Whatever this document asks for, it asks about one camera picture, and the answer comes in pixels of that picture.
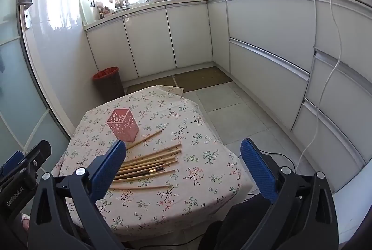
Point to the frosted glass sliding door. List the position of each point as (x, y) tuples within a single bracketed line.
[(17, 93)]

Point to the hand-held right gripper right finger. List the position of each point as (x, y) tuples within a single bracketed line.
[(257, 168)]

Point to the row of small figurines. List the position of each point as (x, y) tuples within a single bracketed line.
[(122, 1)]

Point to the pile of wooden chopsticks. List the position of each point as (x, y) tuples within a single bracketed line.
[(139, 187)]

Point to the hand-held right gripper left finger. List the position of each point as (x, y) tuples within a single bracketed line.
[(110, 168)]

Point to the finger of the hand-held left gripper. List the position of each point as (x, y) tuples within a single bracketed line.
[(39, 151), (11, 160)]

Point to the white cabinet with doors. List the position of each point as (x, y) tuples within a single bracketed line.
[(151, 37)]

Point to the pink patterned slipper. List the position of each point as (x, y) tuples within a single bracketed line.
[(25, 218)]

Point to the white drawer cabinet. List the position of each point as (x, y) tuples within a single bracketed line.
[(261, 63)]

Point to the metal lock plate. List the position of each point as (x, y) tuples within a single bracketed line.
[(28, 20)]

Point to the brown trash bin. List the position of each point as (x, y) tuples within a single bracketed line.
[(109, 87)]

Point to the pale green cutting board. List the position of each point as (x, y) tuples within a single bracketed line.
[(86, 11)]

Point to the pink perforated utensil holder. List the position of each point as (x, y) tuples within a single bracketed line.
[(125, 127)]

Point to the floral tablecloth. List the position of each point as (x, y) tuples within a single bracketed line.
[(203, 180)]

